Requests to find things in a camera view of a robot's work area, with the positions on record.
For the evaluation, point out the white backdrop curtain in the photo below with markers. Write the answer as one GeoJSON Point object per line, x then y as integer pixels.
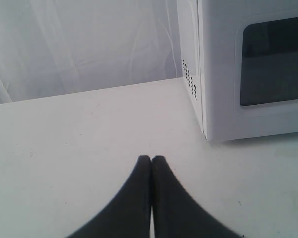
{"type": "Point", "coordinates": [55, 47]}

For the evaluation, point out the white microwave door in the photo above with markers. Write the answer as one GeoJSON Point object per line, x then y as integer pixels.
{"type": "Point", "coordinates": [249, 64]}

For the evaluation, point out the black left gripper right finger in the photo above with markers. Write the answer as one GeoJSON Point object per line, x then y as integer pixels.
{"type": "Point", "coordinates": [175, 213]}

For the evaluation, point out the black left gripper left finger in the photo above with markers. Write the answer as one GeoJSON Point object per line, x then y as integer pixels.
{"type": "Point", "coordinates": [128, 214]}

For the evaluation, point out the white microwave oven body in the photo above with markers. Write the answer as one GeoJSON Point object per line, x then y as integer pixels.
{"type": "Point", "coordinates": [190, 54]}

